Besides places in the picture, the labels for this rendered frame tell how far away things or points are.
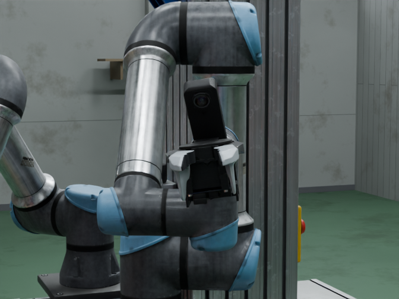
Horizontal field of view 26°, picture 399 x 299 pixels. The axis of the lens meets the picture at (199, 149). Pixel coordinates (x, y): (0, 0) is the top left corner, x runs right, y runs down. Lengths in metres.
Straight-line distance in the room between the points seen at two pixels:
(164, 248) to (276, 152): 0.39
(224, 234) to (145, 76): 0.33
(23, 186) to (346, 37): 10.34
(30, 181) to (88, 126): 8.80
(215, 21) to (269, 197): 0.48
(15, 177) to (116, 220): 0.77
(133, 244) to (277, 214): 0.40
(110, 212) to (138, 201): 0.05
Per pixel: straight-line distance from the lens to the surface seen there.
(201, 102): 1.16
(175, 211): 1.33
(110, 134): 10.97
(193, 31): 1.55
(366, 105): 12.10
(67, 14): 10.83
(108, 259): 2.11
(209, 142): 1.16
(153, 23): 1.56
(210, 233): 1.33
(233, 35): 1.55
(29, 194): 2.12
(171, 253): 1.60
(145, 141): 1.41
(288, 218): 1.90
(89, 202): 2.07
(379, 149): 11.83
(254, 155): 1.84
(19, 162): 2.07
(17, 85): 1.85
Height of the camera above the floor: 1.79
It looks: 6 degrees down
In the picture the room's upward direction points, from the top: straight up
